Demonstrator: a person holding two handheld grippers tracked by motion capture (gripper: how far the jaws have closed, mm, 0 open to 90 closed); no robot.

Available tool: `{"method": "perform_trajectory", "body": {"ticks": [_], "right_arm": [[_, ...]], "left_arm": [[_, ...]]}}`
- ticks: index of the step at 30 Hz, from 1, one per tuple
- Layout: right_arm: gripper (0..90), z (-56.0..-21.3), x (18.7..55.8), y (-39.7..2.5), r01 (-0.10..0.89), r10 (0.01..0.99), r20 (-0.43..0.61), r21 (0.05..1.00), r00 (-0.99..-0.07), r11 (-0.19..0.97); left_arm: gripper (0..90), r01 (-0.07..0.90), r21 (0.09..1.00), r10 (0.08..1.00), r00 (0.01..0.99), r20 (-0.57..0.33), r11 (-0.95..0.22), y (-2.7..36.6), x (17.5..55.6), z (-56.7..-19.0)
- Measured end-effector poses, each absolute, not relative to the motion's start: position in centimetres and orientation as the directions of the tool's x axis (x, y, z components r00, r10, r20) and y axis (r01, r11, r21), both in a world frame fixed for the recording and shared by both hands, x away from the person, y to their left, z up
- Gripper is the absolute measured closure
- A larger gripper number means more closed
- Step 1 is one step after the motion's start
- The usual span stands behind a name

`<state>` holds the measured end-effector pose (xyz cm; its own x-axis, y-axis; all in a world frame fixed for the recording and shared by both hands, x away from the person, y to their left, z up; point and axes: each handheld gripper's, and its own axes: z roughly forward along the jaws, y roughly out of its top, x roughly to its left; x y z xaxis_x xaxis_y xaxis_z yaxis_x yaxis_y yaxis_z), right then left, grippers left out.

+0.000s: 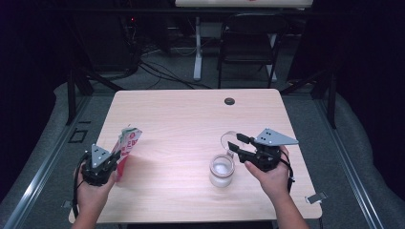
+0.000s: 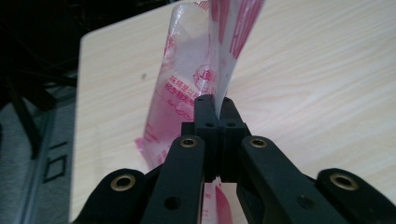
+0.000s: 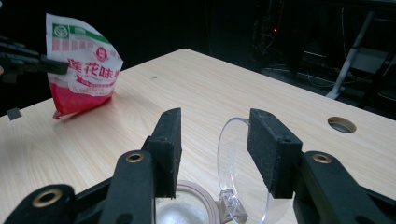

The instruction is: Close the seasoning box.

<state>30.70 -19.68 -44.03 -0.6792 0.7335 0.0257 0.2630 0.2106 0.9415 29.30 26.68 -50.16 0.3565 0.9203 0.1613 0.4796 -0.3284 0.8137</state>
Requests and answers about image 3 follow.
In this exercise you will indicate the white desk leg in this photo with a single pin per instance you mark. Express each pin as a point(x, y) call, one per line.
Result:
point(348, 62)

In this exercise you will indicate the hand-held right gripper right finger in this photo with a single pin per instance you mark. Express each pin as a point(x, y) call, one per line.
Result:
point(274, 155)

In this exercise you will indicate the grey tape piece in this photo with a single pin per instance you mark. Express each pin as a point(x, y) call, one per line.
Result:
point(14, 114)

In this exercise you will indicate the clear jar with hinged lid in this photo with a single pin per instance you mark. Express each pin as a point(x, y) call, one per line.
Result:
point(236, 174)

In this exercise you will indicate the dark equipment with red light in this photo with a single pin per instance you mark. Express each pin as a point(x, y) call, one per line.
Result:
point(274, 34)

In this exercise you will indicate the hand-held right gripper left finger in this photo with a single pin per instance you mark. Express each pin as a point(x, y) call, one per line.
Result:
point(165, 149)

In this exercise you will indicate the pink white seasoning packet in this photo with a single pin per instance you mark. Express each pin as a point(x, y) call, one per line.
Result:
point(84, 77)

